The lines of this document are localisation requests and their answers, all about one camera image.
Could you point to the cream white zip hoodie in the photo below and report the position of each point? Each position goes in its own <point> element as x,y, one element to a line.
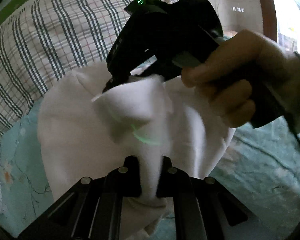
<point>85,131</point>

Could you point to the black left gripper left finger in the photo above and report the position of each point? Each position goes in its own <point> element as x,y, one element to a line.
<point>91,209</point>

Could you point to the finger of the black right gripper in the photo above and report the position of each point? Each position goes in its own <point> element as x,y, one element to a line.
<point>117,78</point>

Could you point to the plaid checked quilt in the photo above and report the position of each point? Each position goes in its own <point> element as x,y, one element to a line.
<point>44,40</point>

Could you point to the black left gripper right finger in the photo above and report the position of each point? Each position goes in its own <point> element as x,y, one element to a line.
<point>202,207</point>

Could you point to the person's right hand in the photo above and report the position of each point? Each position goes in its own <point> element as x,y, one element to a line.
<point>236,70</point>

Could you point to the teal floral bed sheet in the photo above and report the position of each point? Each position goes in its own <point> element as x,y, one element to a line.
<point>261,167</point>

